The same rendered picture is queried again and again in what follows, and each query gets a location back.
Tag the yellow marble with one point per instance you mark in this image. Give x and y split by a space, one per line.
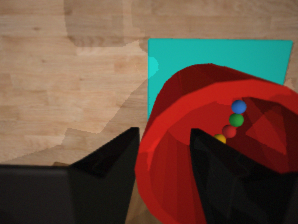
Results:
220 137

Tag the green marble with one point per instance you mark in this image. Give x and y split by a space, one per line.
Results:
236 120

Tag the red marble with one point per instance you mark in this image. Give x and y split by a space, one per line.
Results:
229 131

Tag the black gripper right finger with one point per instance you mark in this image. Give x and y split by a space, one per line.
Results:
234 189

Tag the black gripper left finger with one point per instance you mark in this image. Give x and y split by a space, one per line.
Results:
96 189

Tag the red cup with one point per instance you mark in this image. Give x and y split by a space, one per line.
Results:
201 96

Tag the blue marble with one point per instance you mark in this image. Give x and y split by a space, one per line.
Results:
239 106

